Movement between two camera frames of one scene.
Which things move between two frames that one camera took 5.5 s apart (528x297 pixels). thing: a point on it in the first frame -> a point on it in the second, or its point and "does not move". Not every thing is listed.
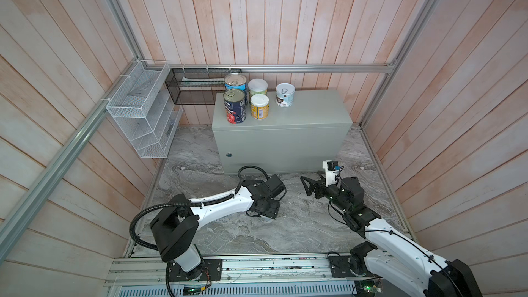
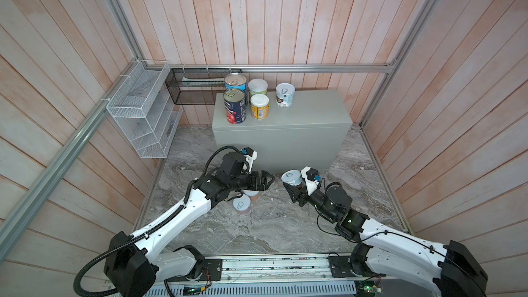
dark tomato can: x=235 y=106 does not move
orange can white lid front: x=259 y=105 does not move
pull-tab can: x=284 y=93 does not move
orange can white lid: x=257 y=86 does not move
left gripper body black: x=269 y=210 -> x=252 y=183
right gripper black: x=320 y=186 -> x=297 y=194
